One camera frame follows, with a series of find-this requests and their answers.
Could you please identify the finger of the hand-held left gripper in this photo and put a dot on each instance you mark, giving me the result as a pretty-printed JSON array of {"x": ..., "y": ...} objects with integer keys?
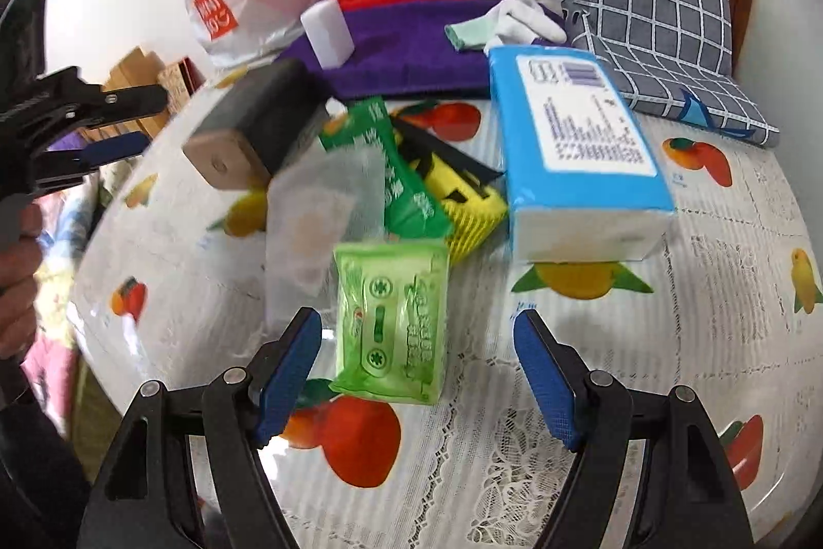
[
  {"x": 112, "y": 149},
  {"x": 132, "y": 100}
]

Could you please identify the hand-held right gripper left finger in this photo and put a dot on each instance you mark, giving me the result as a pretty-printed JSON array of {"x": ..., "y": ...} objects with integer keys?
[{"x": 292, "y": 375}]

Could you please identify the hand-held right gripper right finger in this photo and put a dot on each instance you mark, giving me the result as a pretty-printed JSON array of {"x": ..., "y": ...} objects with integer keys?
[{"x": 543, "y": 382}]

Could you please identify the light green tissue packet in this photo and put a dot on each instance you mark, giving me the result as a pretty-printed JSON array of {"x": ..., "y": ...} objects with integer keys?
[{"x": 392, "y": 330}]

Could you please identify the translucent plastic bag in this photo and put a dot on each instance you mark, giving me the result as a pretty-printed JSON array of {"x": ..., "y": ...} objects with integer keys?
[{"x": 308, "y": 240}]

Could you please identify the dark green wipes packet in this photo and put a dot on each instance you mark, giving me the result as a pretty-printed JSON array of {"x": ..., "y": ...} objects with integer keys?
[{"x": 405, "y": 202}]

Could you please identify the person's left hand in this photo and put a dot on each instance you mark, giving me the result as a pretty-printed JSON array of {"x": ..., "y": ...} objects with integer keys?
[{"x": 19, "y": 292}]

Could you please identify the brown cardboard box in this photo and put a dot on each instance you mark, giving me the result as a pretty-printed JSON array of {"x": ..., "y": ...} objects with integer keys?
[{"x": 132, "y": 63}]

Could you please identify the printed box with red edge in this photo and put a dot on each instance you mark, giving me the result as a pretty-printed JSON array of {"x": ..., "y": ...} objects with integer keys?
[{"x": 177, "y": 76}]

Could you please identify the floral printed blanket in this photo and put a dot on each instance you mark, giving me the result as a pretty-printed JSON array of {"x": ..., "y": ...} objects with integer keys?
[{"x": 64, "y": 240}]

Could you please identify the dark tin box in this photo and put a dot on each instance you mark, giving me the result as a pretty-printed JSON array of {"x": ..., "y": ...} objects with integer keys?
[{"x": 270, "y": 99}]

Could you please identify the white sponge block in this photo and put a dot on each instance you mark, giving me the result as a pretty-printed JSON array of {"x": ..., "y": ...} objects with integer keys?
[{"x": 328, "y": 34}]

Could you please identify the blue tissue pack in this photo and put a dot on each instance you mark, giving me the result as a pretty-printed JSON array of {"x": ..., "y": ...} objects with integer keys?
[{"x": 514, "y": 150}]

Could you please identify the purple towel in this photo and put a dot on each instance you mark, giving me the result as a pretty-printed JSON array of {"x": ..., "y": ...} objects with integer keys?
[{"x": 398, "y": 54}]

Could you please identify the mint green cloth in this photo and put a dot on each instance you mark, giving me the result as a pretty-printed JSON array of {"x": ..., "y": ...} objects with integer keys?
[{"x": 466, "y": 34}]

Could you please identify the white glove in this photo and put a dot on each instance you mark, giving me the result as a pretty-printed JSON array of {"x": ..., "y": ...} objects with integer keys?
[{"x": 524, "y": 25}]

